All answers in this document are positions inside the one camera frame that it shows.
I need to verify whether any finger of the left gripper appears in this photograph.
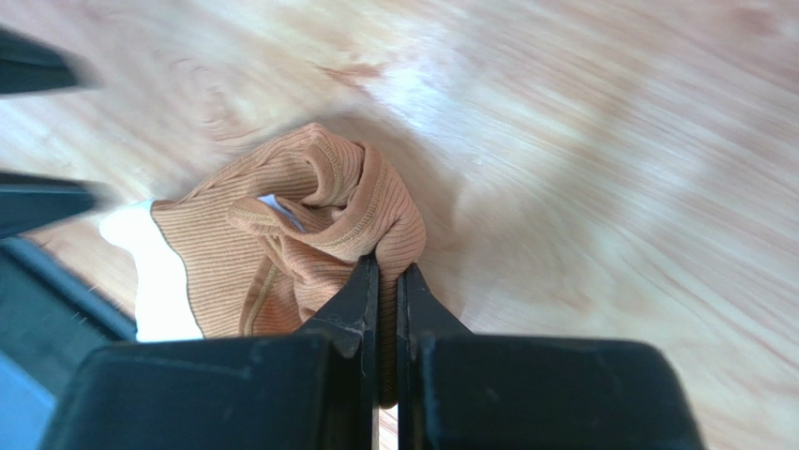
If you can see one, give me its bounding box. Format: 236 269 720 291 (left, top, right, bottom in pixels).
1 172 110 239
1 26 94 96

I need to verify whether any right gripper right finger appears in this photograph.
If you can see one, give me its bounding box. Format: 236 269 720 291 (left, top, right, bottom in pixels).
397 265 703 449

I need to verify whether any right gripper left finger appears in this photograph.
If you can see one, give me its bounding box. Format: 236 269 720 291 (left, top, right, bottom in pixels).
41 256 379 449

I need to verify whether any brown underwear white waistband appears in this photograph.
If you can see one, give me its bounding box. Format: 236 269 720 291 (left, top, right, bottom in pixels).
99 123 426 408

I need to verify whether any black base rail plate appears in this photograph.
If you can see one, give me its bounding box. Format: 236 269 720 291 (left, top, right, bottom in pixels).
1 237 136 398

